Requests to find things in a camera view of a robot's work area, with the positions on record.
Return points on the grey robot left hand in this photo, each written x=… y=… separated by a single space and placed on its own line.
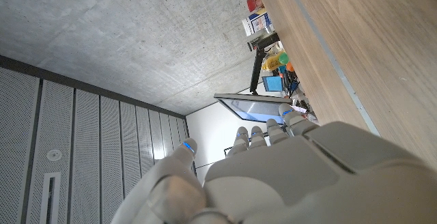
x=290 y=183

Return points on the red jar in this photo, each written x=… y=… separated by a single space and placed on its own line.
x=254 y=4

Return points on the laptop with blue screen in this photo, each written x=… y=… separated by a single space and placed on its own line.
x=272 y=83

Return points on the large flat monitor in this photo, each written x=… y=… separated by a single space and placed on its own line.
x=252 y=109

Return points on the yellow bottle with green cap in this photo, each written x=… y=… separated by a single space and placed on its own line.
x=273 y=61

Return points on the white canister with blue label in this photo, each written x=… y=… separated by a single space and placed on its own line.
x=256 y=23

